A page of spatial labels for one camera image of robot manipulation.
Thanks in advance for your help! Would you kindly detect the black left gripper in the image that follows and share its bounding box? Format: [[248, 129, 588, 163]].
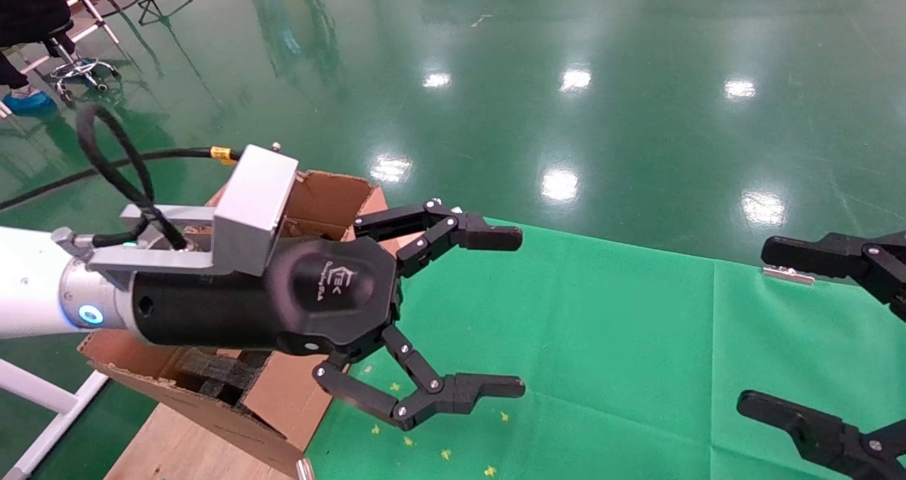
[[131, 236, 403, 357]]

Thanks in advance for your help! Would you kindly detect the green cloth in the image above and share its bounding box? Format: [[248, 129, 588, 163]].
[[304, 215, 906, 480]]

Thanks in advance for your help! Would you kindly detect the thick black cable loop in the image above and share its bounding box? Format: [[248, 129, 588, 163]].
[[76, 103, 188, 248]]

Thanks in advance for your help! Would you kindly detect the blue shoe cover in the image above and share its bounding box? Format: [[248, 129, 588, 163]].
[[4, 89, 56, 116]]

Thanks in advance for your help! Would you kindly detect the chrome-base stool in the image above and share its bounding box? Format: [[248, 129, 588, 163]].
[[46, 20, 121, 105]]

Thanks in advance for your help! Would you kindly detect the large open cardboard carton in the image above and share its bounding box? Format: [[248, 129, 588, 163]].
[[78, 171, 397, 478]]

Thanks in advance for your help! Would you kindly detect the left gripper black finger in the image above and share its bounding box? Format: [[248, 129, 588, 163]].
[[352, 198, 524, 279], [314, 324, 527, 431]]

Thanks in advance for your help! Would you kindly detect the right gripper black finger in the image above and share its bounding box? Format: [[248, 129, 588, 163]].
[[736, 389, 906, 480], [761, 231, 906, 321]]

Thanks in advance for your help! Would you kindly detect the thin black yellow-tagged cable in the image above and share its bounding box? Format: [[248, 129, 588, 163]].
[[0, 147, 245, 212]]

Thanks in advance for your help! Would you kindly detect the black foam padding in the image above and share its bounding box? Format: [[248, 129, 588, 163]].
[[177, 348, 273, 404]]

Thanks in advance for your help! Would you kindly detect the white metal table frame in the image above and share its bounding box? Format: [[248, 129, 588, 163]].
[[0, 356, 110, 480]]

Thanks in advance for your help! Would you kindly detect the white stand leg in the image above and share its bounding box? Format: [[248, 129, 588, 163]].
[[60, 0, 121, 45]]

